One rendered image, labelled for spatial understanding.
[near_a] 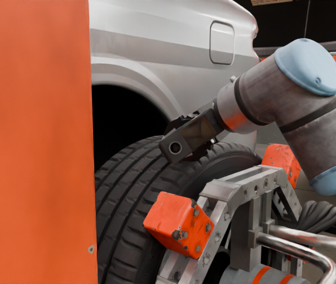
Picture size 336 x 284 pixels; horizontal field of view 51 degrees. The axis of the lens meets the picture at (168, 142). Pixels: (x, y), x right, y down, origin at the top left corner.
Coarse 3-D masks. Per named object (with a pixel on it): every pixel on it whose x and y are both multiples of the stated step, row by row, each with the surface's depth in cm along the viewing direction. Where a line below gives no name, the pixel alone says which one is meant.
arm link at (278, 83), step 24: (288, 48) 47; (312, 48) 48; (264, 72) 50; (288, 72) 46; (312, 72) 45; (240, 96) 53; (264, 96) 50; (288, 96) 48; (312, 96) 47; (264, 120) 54; (288, 120) 49
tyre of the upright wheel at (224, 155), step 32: (128, 160) 78; (160, 160) 74; (224, 160) 78; (256, 160) 89; (96, 192) 74; (128, 192) 70; (192, 192) 70; (96, 224) 68; (128, 224) 64; (128, 256) 61; (160, 256) 64
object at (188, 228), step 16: (160, 192) 61; (160, 208) 59; (176, 208) 57; (192, 208) 56; (144, 224) 58; (160, 224) 56; (176, 224) 55; (192, 224) 57; (208, 224) 60; (160, 240) 60; (176, 240) 54; (192, 240) 57; (192, 256) 58
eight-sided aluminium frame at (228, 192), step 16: (240, 176) 76; (256, 176) 74; (272, 176) 78; (208, 192) 68; (224, 192) 66; (240, 192) 67; (256, 192) 73; (272, 192) 89; (288, 192) 85; (208, 208) 68; (224, 208) 64; (272, 208) 93; (288, 208) 89; (224, 224) 64; (288, 224) 95; (208, 240) 61; (176, 256) 62; (208, 256) 62; (176, 272) 63; (192, 272) 59
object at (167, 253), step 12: (228, 228) 87; (228, 240) 87; (168, 252) 66; (216, 252) 84; (228, 252) 88; (264, 252) 102; (216, 264) 92; (228, 264) 90; (264, 264) 102; (156, 276) 65; (216, 276) 92
